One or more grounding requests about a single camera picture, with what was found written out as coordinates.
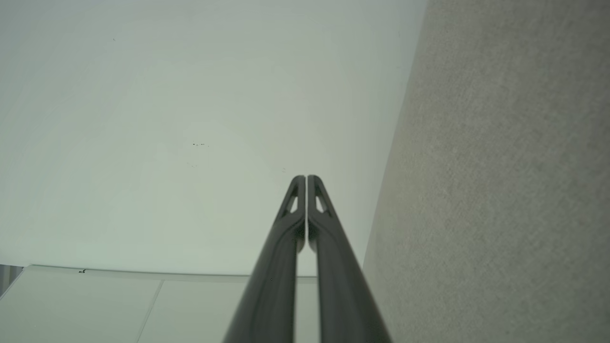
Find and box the grey fabric sofa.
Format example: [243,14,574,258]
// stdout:
[362,0,610,343]

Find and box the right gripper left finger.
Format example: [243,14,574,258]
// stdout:
[223,175,306,343]

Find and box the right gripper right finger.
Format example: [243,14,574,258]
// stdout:
[307,175,393,343]

